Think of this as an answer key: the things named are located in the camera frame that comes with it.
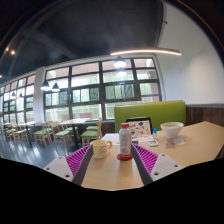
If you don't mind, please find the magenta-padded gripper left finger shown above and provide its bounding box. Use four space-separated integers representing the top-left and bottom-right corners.
44 143 95 187

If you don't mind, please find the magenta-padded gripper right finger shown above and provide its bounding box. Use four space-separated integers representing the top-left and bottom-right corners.
130 143 184 186

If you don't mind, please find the red-capped plastic drink bottle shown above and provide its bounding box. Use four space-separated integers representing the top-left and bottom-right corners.
118 122 133 158

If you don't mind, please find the small white flat device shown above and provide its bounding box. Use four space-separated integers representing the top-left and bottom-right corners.
147 139 160 148

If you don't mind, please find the flat round red coaster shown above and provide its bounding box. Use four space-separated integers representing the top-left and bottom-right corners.
116 152 134 162

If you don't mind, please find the cream ceramic mug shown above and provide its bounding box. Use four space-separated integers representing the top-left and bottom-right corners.
90 139 113 160

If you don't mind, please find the green-seated wooden chairs group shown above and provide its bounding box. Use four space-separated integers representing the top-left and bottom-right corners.
1 118 103 151

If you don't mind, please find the sticker-covered black laptop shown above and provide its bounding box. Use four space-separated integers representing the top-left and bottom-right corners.
125 116 154 139

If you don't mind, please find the small white paper slip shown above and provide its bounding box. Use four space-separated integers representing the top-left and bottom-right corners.
173 137 186 146

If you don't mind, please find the white ceramic bowl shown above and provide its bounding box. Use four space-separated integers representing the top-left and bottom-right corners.
160 121 185 139

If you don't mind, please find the wooden dining table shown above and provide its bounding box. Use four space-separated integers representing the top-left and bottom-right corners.
18 121 43 148
59 117 91 149

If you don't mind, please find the white paper sheet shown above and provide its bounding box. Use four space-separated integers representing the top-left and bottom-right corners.
100 132 121 146

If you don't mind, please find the green upholstered bench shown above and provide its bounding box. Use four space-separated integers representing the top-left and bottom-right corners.
113 100 187 134

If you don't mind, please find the black pendant lamps group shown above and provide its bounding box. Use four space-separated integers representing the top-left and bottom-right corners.
9 55 128 100

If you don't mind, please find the long curved linear light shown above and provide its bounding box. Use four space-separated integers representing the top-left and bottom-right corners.
110 47 183 57

